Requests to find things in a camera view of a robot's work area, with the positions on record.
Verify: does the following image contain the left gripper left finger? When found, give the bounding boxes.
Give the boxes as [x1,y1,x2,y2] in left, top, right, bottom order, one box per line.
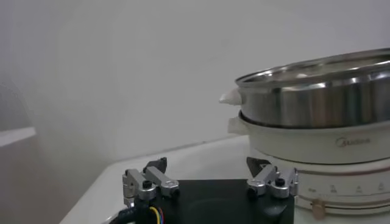
[122,156,180,208]

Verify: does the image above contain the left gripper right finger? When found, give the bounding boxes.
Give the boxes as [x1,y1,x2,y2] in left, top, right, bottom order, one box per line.
[246,156,300,200]

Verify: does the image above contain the stainless steel steamer basket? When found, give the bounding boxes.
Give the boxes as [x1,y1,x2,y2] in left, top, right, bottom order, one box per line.
[219,47,390,128]

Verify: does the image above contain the white electric cooker pot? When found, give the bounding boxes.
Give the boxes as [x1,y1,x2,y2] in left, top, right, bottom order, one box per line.
[227,117,390,220]

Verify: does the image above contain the white side table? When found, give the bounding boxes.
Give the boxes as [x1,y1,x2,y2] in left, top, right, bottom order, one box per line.
[0,127,37,149]

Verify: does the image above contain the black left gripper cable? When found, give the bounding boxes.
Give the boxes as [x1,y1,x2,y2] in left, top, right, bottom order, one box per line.
[108,205,165,224]

